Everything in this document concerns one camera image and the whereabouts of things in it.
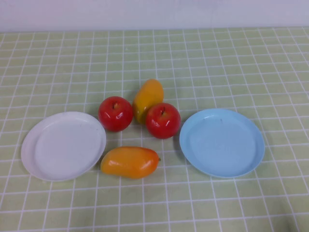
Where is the light blue round plate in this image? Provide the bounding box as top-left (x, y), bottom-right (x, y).
top-left (179, 108), bottom-right (266, 179)

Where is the yellow orange mango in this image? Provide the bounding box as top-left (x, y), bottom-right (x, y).
top-left (132, 78), bottom-right (165, 125)

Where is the red apple with short stem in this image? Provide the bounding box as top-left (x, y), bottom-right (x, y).
top-left (145, 102), bottom-right (182, 140)

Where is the red apple with orange base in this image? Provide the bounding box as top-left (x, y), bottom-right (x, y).
top-left (98, 96), bottom-right (134, 132)

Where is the orange mango with stem tip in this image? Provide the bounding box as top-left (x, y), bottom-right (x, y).
top-left (100, 146), bottom-right (161, 180)

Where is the green checked tablecloth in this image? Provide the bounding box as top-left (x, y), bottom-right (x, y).
top-left (0, 27), bottom-right (309, 232)

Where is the white round plate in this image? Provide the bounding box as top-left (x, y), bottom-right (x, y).
top-left (20, 111), bottom-right (107, 182)

